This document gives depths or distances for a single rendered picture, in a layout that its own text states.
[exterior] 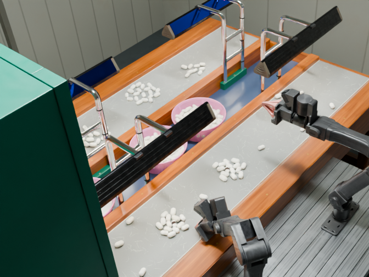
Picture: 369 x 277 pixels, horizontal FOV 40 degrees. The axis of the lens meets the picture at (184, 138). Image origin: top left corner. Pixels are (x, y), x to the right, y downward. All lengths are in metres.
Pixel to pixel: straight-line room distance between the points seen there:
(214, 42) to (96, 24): 1.45
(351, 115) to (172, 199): 0.95
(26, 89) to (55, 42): 3.11
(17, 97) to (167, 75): 1.94
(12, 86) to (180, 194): 1.28
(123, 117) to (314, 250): 1.13
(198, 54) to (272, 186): 1.13
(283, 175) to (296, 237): 0.26
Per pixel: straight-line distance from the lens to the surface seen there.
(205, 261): 1.88
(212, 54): 2.97
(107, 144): 1.89
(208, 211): 1.86
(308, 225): 2.13
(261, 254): 1.53
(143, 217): 2.07
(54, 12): 3.99
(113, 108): 2.63
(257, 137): 2.38
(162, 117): 2.51
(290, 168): 2.20
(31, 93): 0.94
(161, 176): 2.18
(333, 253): 2.06
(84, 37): 4.23
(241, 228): 1.53
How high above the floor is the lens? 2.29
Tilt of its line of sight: 41 degrees down
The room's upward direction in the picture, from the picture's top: 5 degrees counter-clockwise
